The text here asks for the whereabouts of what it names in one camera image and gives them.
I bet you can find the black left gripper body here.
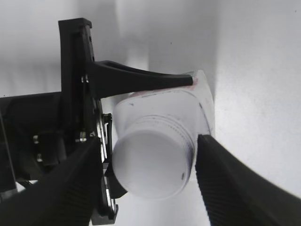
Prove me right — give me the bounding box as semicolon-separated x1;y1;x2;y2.
0;18;118;226

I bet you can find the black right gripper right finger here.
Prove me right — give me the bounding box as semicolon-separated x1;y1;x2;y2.
195;135;301;226

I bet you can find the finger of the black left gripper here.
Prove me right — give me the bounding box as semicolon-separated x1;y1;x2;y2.
104;163;127;198
86;61;193;99

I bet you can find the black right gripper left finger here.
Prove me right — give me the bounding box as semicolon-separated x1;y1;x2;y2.
0;138;101;226

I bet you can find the white screw bottle cap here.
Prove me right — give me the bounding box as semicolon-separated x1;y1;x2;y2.
112;129;194;200

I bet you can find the white strawberry drink bottle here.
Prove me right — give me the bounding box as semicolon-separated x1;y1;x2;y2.
113;70;215;142

